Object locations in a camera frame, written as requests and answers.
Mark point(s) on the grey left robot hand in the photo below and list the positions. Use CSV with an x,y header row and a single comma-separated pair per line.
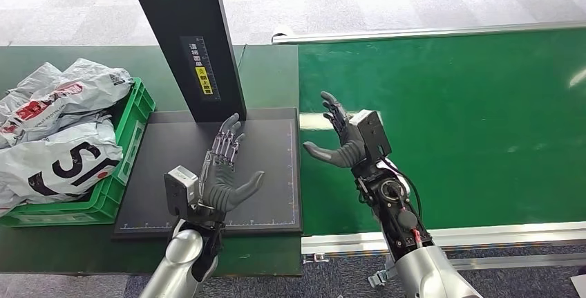
x,y
219,190

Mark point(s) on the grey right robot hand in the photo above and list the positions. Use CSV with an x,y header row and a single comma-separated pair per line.
x,y
348,154

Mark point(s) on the white package with QR codes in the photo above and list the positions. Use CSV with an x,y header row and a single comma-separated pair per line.
x,y
87,85

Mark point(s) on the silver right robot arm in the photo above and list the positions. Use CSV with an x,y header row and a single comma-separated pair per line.
x,y
426,273

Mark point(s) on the grey clip on right arm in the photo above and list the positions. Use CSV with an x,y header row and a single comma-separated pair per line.
x,y
379,280

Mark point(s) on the black weighing platform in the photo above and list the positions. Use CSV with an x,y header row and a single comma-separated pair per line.
x,y
160,158

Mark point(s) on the green plastic basket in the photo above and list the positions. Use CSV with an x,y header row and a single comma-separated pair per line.
x,y
100,204

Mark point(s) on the white package with black letters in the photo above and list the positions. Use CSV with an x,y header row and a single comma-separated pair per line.
x,y
59,167

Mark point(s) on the green conveyor belt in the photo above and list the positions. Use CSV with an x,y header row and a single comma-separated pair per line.
x,y
458,103

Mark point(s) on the black and yellow column label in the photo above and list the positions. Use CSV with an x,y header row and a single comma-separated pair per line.
x,y
200,67

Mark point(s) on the black scale column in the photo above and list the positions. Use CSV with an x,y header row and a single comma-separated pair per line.
x,y
183,12

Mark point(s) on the white object at floor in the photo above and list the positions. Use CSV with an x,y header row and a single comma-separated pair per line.
x,y
579,287

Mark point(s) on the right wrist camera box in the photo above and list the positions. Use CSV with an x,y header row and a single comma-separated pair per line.
x,y
373,133

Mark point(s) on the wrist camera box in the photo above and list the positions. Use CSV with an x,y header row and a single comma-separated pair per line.
x,y
181,190
373,133

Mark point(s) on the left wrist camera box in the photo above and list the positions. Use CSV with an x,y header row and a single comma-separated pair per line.
x,y
181,190

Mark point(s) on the small metal frame bracket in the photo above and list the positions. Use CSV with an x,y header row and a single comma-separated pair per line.
x,y
315,258

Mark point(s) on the thin aluminium conveyor rail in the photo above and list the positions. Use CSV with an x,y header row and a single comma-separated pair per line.
x,y
412,33

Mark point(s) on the wide aluminium conveyor rail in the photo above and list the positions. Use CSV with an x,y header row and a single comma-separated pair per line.
x,y
503,235

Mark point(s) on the aluminium frame lower bar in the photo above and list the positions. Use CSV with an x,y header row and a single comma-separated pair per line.
x,y
526,261

